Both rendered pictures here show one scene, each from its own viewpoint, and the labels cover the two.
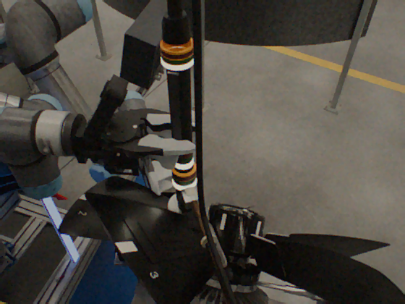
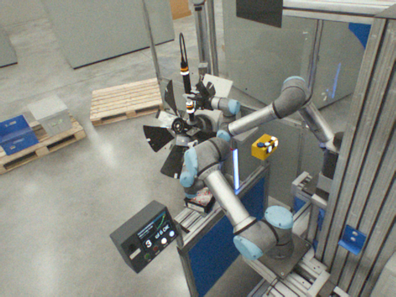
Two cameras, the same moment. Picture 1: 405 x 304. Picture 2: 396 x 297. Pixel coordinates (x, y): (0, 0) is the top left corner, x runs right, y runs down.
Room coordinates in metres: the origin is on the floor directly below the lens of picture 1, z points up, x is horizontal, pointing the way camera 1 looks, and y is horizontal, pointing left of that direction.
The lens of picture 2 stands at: (1.77, 0.88, 2.26)
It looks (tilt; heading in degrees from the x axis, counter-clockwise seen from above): 38 degrees down; 212
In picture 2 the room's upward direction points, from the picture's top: 8 degrees counter-clockwise
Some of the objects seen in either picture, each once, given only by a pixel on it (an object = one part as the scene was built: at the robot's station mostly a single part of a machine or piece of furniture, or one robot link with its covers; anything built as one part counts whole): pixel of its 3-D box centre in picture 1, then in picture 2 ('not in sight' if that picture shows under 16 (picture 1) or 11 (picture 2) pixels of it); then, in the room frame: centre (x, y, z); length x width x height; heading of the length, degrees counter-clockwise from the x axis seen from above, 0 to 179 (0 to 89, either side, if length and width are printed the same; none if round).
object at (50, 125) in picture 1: (59, 134); (217, 103); (0.46, 0.24, 1.44); 0.08 x 0.05 x 0.08; 173
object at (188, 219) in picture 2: not in sight; (212, 213); (0.21, -0.04, 0.04); 0.62 x 0.45 x 0.08; 163
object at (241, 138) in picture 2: not in sight; (232, 129); (-0.12, 0.08, 0.85); 0.36 x 0.24 x 0.03; 73
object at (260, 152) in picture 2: not in sight; (264, 147); (0.26, 0.46, 1.02); 0.16 x 0.10 x 0.11; 163
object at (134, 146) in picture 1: (138, 144); not in sight; (0.42, 0.10, 1.46); 0.09 x 0.05 x 0.02; 75
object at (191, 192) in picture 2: not in sight; (192, 186); (0.81, 0.20, 1.08); 0.11 x 0.08 x 0.11; 151
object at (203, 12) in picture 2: not in sight; (210, 111); (-0.24, -0.19, 0.90); 0.08 x 0.06 x 1.80; 108
